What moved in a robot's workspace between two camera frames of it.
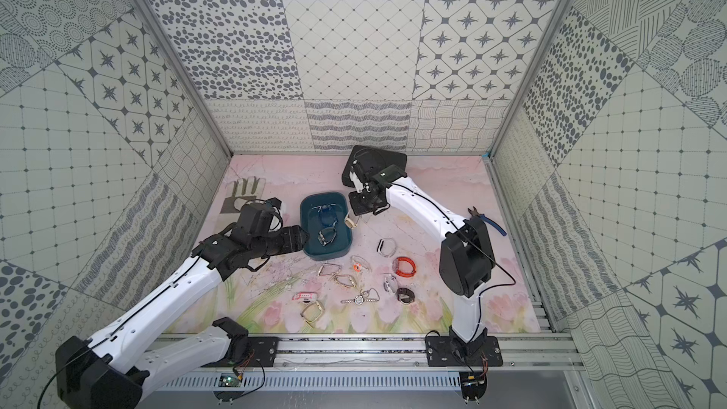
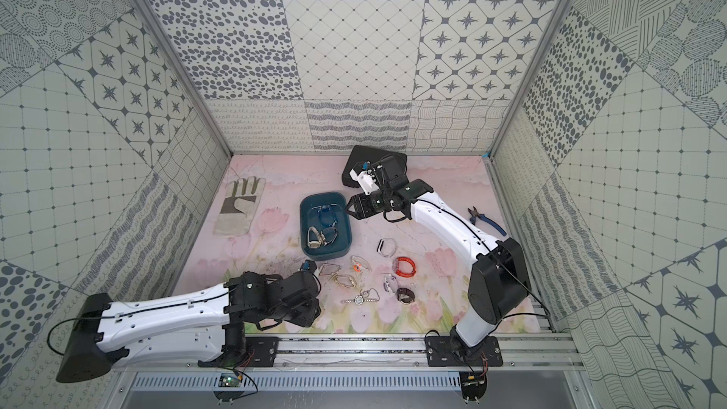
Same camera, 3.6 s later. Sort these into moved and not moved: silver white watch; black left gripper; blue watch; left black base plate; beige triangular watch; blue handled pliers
Moved: beige triangular watch; black left gripper
Not moved: silver white watch; left black base plate; blue handled pliers; blue watch
